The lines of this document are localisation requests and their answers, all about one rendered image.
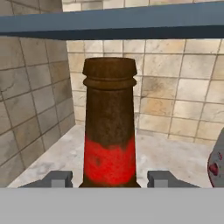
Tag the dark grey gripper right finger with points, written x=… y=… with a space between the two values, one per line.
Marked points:
x=160 y=178

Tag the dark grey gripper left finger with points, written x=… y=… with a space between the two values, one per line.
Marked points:
x=59 y=178

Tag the grey can with red marks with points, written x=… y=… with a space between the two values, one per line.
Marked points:
x=217 y=163

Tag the brown bottle with red label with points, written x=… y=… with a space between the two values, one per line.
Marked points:
x=109 y=122

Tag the blue wall cupboard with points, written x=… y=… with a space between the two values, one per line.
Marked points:
x=116 y=23

